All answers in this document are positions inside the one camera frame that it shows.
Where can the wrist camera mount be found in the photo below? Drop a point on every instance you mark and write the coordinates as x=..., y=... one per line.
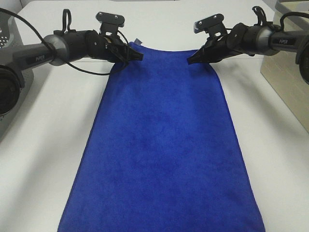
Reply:
x=213, y=26
x=110, y=23

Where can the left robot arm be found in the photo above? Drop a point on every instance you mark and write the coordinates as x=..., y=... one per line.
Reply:
x=17, y=62

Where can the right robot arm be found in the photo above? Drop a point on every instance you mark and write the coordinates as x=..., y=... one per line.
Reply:
x=256, y=40

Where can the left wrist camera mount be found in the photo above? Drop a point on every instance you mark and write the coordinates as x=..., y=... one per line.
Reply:
x=110, y=23

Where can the grey perforated plastic basket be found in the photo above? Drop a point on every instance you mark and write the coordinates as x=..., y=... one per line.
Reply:
x=13, y=88

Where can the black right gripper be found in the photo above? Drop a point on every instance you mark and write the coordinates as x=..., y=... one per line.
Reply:
x=221, y=47

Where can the blue microfiber towel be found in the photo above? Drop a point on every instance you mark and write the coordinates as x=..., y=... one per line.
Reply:
x=162, y=155

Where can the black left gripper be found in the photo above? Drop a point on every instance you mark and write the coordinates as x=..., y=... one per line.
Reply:
x=110, y=48

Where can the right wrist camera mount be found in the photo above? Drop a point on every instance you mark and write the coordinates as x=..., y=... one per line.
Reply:
x=213, y=26

